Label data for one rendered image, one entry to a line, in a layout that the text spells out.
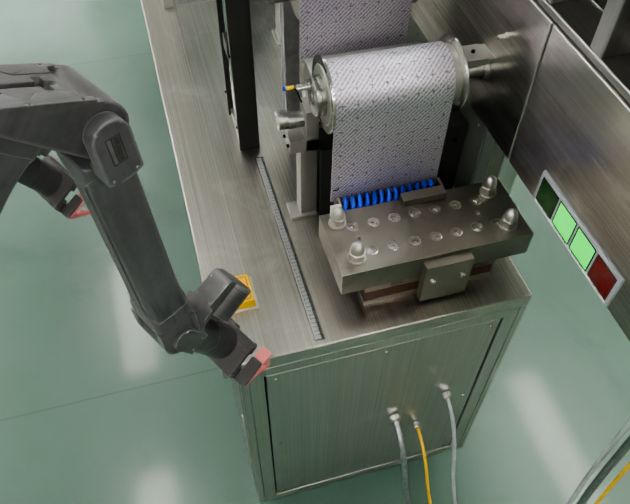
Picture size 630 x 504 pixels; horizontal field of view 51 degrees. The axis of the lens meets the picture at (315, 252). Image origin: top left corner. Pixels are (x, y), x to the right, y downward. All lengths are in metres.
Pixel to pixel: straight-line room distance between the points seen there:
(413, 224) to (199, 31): 1.04
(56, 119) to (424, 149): 0.91
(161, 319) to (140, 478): 1.39
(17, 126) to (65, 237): 2.25
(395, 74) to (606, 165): 0.40
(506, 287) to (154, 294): 0.84
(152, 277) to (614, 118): 0.69
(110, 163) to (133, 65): 2.99
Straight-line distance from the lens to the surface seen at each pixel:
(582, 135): 1.14
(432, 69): 1.28
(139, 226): 0.74
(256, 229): 1.50
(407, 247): 1.31
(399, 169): 1.38
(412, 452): 2.04
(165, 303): 0.85
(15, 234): 2.91
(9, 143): 0.59
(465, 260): 1.32
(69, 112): 0.59
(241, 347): 1.05
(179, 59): 2.00
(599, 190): 1.12
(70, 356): 2.48
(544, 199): 1.25
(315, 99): 1.24
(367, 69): 1.24
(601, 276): 1.15
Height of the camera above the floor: 2.03
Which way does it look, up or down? 51 degrees down
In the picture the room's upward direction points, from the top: 1 degrees clockwise
